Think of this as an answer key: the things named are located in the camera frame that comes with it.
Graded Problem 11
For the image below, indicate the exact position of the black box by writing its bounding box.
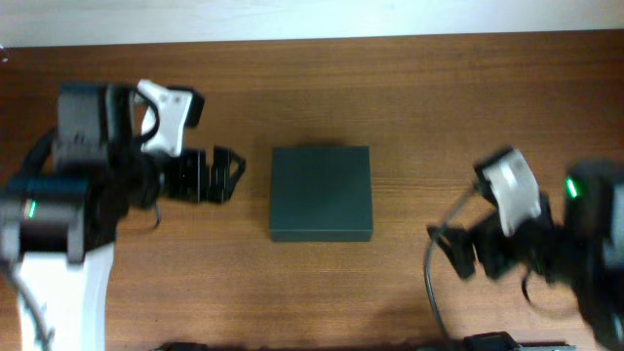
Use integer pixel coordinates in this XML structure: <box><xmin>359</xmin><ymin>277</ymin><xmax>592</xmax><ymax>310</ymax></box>
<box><xmin>269</xmin><ymin>146</ymin><xmax>373</xmax><ymax>243</ymax></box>

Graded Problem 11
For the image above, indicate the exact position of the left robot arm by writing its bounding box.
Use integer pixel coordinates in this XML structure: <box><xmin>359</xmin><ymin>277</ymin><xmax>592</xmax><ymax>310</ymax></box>
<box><xmin>1</xmin><ymin>79</ymin><xmax>246</xmax><ymax>350</ymax></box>

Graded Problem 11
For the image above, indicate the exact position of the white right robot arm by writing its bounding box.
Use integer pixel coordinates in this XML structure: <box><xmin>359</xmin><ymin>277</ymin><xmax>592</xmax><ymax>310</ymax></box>
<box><xmin>423</xmin><ymin>149</ymin><xmax>623</xmax><ymax>350</ymax></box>

